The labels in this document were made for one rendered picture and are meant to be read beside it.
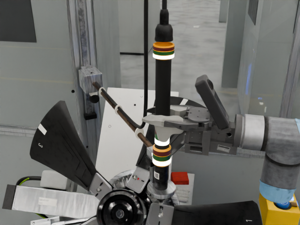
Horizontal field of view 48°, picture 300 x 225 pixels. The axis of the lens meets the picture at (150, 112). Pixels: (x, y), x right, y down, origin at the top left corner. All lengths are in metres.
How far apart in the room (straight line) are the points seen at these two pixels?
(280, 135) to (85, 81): 0.78
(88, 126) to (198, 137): 0.82
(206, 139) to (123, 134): 0.51
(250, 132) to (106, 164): 0.60
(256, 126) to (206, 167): 0.95
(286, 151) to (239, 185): 0.99
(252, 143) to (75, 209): 0.58
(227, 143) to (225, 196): 1.02
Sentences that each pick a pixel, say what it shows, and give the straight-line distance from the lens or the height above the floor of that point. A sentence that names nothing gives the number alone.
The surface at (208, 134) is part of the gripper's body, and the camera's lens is 0.71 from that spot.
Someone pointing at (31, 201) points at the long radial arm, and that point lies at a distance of 1.12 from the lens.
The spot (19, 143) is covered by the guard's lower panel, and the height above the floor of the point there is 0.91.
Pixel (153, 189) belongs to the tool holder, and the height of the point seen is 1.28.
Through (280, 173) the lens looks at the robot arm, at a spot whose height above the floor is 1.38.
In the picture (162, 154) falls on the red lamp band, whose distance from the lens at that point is 0.77.
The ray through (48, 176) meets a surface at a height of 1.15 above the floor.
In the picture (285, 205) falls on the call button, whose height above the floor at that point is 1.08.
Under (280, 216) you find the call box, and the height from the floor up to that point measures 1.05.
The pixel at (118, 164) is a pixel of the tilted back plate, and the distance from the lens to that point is 1.16.
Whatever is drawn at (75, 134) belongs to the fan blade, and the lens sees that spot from 0.92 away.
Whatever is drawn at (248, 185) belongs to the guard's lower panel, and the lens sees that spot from 1.71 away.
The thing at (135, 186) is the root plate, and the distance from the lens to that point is 0.91.
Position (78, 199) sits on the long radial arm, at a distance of 1.06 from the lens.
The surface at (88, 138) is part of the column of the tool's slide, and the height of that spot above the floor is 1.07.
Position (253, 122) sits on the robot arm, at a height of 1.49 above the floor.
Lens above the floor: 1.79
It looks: 25 degrees down
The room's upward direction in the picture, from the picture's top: straight up
